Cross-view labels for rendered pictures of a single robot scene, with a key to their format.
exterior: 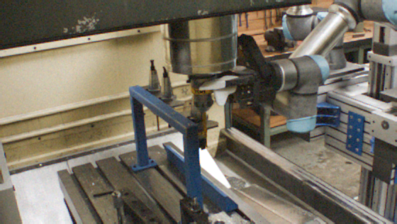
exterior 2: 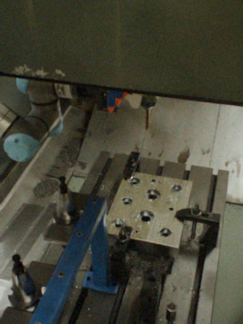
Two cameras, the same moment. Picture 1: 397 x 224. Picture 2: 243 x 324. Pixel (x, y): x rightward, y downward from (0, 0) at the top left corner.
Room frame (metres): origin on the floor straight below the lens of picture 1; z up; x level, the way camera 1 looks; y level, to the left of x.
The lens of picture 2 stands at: (1.67, 0.58, 1.93)
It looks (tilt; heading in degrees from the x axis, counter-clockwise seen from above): 39 degrees down; 223
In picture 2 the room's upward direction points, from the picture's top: 1 degrees counter-clockwise
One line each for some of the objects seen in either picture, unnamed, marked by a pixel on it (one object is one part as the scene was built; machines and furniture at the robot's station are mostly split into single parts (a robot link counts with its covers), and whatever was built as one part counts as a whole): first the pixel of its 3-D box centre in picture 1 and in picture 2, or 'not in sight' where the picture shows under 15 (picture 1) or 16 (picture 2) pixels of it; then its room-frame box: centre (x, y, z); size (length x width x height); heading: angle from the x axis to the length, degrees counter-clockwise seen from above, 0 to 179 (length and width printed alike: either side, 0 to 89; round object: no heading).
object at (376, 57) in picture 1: (386, 57); not in sight; (1.73, -0.77, 1.24); 0.14 x 0.09 x 0.03; 27
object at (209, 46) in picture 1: (199, 37); not in sight; (0.93, -0.01, 1.52); 0.16 x 0.16 x 0.12
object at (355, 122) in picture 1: (354, 133); not in sight; (1.66, -0.63, 0.94); 0.09 x 0.01 x 0.18; 27
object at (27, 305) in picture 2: (167, 99); (25, 296); (1.43, 0.11, 1.21); 0.06 x 0.06 x 0.03
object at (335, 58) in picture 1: (329, 54); not in sight; (1.91, -0.59, 1.21); 0.15 x 0.15 x 0.10
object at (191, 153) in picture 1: (193, 180); (99, 249); (1.16, 0.03, 1.05); 0.10 x 0.05 x 0.30; 117
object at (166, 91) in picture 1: (166, 86); (22, 280); (1.43, 0.11, 1.26); 0.04 x 0.04 x 0.07
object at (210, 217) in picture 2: not in sight; (197, 222); (0.85, 0.13, 0.97); 0.13 x 0.03 x 0.15; 117
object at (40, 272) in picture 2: (174, 103); (37, 273); (1.38, 0.08, 1.21); 0.07 x 0.05 x 0.01; 117
